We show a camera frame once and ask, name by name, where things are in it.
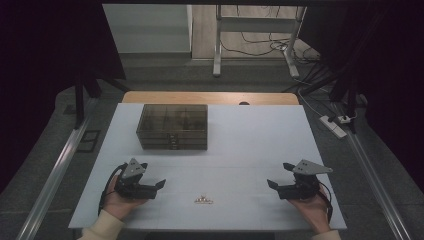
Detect aluminium rail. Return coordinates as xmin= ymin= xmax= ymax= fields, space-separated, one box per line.
xmin=332 ymin=101 xmax=415 ymax=240
xmin=15 ymin=97 xmax=98 ymax=240

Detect white metal desk frame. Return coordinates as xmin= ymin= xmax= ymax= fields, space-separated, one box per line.
xmin=212 ymin=4 xmax=308 ymax=80

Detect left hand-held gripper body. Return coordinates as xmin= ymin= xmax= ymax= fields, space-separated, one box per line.
xmin=114 ymin=157 xmax=158 ymax=201

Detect gold jewelry piece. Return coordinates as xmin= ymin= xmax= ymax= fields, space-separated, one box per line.
xmin=194 ymin=193 xmax=215 ymax=205

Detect black floor cables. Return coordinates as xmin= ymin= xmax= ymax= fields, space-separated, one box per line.
xmin=220 ymin=4 xmax=323 ymax=65

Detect white plug adapter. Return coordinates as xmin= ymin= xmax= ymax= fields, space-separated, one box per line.
xmin=337 ymin=114 xmax=357 ymax=125

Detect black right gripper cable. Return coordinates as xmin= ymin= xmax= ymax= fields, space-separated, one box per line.
xmin=317 ymin=180 xmax=335 ymax=225

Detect smoky transparent drawer box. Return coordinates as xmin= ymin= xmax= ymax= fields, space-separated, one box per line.
xmin=135 ymin=103 xmax=209 ymax=151

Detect wooden table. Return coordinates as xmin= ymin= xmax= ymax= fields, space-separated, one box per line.
xmin=121 ymin=90 xmax=301 ymax=106

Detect dark curtain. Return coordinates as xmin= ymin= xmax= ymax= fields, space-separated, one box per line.
xmin=298 ymin=0 xmax=424 ymax=184
xmin=0 ymin=0 xmax=127 ymax=195

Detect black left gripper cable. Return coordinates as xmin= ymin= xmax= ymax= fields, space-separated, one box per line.
xmin=97 ymin=162 xmax=129 ymax=216

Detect person's right hand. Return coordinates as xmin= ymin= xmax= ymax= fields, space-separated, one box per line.
xmin=287 ymin=185 xmax=332 ymax=235

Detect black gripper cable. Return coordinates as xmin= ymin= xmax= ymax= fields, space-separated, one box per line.
xmin=317 ymin=180 xmax=335 ymax=225
xmin=97 ymin=162 xmax=129 ymax=216

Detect black stand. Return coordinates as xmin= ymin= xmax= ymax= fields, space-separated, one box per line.
xmin=73 ymin=64 xmax=132 ymax=130
xmin=283 ymin=49 xmax=369 ymax=135

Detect white power strip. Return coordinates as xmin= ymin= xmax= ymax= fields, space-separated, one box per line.
xmin=318 ymin=114 xmax=348 ymax=140

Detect black floor plate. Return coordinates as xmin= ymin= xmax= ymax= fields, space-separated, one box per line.
xmin=76 ymin=129 xmax=102 ymax=154

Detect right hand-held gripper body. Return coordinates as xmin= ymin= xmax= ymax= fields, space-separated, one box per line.
xmin=277 ymin=158 xmax=334 ymax=201

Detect white cabinet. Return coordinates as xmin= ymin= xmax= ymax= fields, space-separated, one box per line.
xmin=102 ymin=3 xmax=194 ymax=55

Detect person's left hand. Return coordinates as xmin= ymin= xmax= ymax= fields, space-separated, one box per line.
xmin=102 ymin=174 xmax=148 ymax=222

